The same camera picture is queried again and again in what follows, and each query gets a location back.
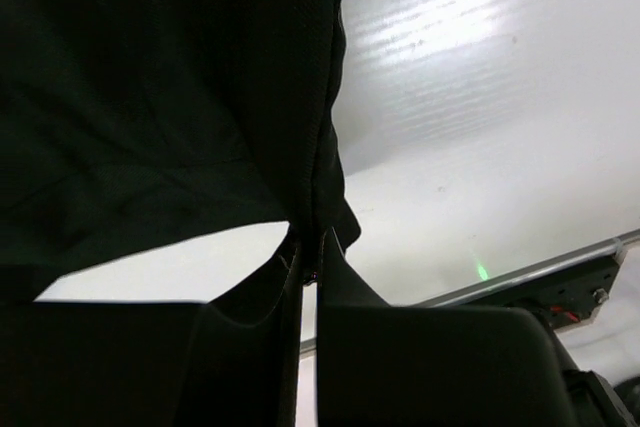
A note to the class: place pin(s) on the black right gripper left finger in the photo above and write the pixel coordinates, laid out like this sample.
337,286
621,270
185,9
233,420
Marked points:
229,362

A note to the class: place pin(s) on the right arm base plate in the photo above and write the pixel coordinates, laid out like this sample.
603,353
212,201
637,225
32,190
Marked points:
569,296

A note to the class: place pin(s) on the aluminium table edge rail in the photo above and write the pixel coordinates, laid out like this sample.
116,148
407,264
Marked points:
490,292

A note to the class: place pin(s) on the black skirt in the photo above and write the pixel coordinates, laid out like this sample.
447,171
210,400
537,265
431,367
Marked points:
129,125

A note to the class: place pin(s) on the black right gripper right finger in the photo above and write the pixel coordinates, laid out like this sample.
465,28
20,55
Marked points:
379,365

